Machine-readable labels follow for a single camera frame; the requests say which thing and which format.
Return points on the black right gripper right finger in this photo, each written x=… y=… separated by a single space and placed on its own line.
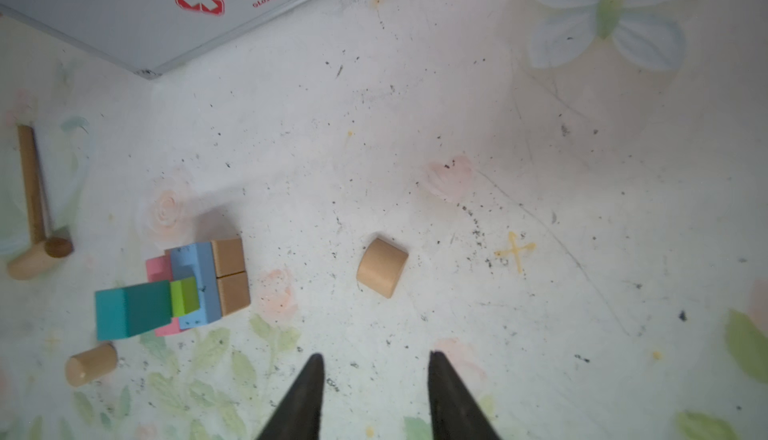
x=455 y=415

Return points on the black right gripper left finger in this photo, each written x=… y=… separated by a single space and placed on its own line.
x=298 y=415

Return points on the natural wood rectangular block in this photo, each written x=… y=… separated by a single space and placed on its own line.
x=234 y=293

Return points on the green wood block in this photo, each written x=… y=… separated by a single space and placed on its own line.
x=184 y=297

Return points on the light blue wood block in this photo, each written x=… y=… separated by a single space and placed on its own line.
x=196 y=260

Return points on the pink wood block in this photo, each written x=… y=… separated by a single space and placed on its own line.
x=159 y=269

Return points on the teal wood cube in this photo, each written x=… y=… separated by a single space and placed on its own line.
x=125 y=312

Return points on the natural wood arch block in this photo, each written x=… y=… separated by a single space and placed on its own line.
x=228 y=257

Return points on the quarter round wood block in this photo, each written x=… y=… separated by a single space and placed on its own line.
x=381 y=267

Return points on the wood cylinder block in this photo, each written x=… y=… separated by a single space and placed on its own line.
x=91 y=365

